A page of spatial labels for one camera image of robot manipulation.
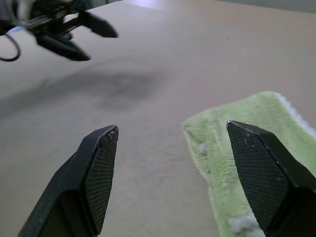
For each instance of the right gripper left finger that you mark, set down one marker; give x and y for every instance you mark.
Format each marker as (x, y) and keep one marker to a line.
(81, 177)

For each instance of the green towel with white trim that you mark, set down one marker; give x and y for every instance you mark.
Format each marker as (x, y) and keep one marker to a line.
(222, 123)

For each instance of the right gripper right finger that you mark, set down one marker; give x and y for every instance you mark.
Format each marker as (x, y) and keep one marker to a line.
(271, 177)

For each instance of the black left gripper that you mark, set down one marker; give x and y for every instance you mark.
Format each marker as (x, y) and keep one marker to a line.
(49, 22)

